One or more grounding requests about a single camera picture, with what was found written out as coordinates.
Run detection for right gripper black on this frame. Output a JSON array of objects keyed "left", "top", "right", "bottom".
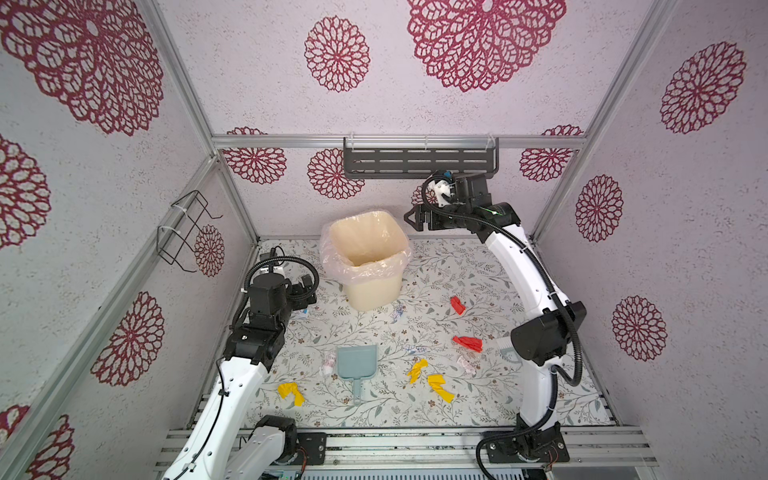
[{"left": 406, "top": 204, "right": 472, "bottom": 234}]

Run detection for beige trash bin with liner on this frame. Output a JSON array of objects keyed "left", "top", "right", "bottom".
[{"left": 320, "top": 210, "right": 412, "bottom": 312}]

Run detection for teal plastic dustpan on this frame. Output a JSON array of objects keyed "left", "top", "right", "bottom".
[{"left": 336, "top": 345, "right": 378, "bottom": 405}]

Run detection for yellow paper scrap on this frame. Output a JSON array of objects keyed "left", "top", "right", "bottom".
[
  {"left": 408, "top": 359, "right": 428, "bottom": 384},
  {"left": 427, "top": 374, "right": 455, "bottom": 403},
  {"left": 277, "top": 382, "right": 305, "bottom": 407}
]

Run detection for teal hand brush white bristles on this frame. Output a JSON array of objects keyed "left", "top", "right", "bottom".
[{"left": 496, "top": 337, "right": 522, "bottom": 364}]

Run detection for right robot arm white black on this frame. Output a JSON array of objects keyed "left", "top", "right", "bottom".
[{"left": 404, "top": 170, "right": 586, "bottom": 475}]

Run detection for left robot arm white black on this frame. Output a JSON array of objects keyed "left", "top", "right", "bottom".
[{"left": 163, "top": 251, "right": 320, "bottom": 479}]

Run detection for pink paper scrap left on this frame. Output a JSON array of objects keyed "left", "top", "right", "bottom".
[{"left": 321, "top": 352, "right": 337, "bottom": 376}]

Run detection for pink paper scrap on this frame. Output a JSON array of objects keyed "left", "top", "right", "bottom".
[
  {"left": 457, "top": 354, "right": 480, "bottom": 377},
  {"left": 321, "top": 352, "right": 337, "bottom": 376}
]

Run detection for red paper scrap upper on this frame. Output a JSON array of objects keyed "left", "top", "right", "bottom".
[{"left": 450, "top": 296, "right": 467, "bottom": 316}]

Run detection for red paper scrap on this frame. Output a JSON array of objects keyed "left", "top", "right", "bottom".
[
  {"left": 450, "top": 296, "right": 467, "bottom": 316},
  {"left": 452, "top": 336, "right": 483, "bottom": 353}
]

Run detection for red paper scrap lower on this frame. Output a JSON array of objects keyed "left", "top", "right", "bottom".
[{"left": 452, "top": 336, "right": 483, "bottom": 353}]

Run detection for pink paper scrap right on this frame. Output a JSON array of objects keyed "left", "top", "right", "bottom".
[{"left": 457, "top": 354, "right": 480, "bottom": 377}]

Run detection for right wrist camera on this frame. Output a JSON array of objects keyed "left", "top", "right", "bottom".
[{"left": 427, "top": 172, "right": 458, "bottom": 207}]

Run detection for dark metal wall shelf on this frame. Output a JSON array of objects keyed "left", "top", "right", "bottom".
[{"left": 342, "top": 137, "right": 500, "bottom": 180}]

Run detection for black wire wall rack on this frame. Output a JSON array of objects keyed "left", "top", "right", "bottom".
[{"left": 155, "top": 190, "right": 225, "bottom": 278}]

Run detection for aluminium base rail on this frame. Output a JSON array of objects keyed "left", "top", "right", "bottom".
[{"left": 152, "top": 425, "right": 661, "bottom": 472}]

